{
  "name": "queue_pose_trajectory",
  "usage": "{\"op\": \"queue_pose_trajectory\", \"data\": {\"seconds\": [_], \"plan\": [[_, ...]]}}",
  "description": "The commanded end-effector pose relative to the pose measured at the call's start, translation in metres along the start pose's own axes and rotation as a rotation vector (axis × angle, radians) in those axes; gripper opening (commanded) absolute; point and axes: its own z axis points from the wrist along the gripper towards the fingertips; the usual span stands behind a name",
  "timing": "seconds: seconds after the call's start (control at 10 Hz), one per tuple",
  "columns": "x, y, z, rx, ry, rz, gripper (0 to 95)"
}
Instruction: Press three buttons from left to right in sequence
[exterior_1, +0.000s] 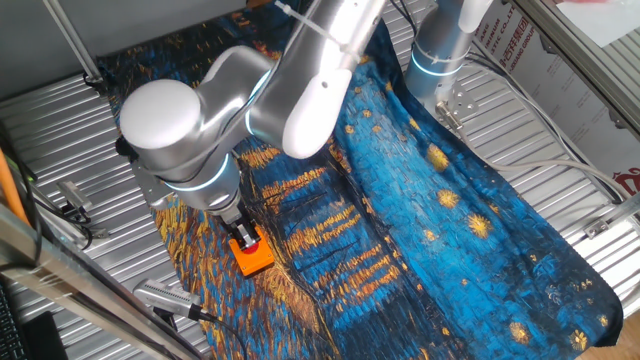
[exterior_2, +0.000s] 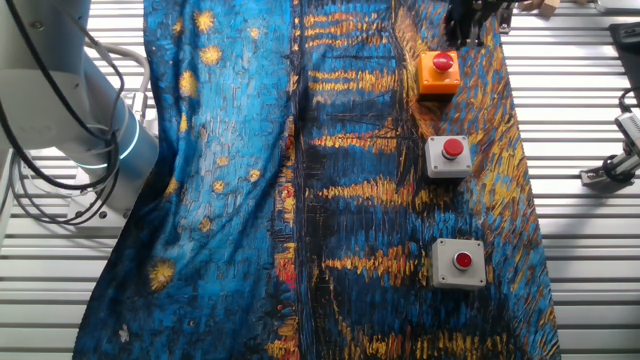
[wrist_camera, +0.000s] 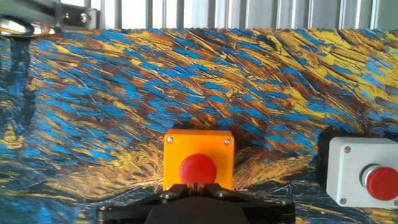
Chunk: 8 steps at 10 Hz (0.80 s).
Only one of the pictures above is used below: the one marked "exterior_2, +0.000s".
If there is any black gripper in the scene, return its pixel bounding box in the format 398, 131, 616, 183
443, 0, 501, 49

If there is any orange box red mushroom button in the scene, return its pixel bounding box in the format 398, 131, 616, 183
416, 49, 462, 100

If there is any white box large red button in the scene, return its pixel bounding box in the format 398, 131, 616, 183
424, 134, 474, 180

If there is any grey box small red button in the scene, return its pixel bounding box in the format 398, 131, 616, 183
428, 237, 488, 292

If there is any tan wooden block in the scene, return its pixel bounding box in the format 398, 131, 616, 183
516, 0, 562, 20

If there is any black box device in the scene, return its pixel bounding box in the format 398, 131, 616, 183
607, 20, 640, 94

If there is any blue yellow painting print cloth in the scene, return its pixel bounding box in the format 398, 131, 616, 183
72, 0, 561, 360

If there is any black camera cable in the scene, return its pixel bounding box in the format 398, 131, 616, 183
617, 87, 640, 115

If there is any small silver camera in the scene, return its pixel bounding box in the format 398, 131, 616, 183
613, 112, 640, 157

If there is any aluminium camera bracket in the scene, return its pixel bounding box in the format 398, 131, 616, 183
579, 152, 640, 190

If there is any grey hose metal connector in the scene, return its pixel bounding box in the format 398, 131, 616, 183
84, 40, 152, 127

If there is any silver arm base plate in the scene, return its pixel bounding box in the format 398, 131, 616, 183
66, 167, 132, 229

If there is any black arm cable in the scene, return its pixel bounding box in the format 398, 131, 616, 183
0, 0, 126, 194

